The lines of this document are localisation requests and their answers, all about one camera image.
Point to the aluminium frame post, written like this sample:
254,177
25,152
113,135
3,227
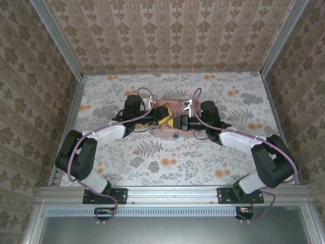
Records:
279,35
57,38

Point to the grey metal panel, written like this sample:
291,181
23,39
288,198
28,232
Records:
167,230

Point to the aluminium front frame rail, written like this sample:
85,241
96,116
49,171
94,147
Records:
172,194

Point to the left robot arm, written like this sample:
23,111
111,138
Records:
76,157

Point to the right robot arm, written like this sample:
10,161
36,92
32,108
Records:
266,160

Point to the pink floral storage box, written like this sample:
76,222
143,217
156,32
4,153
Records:
172,108

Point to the aluminium table side rail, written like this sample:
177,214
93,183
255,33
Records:
68,132

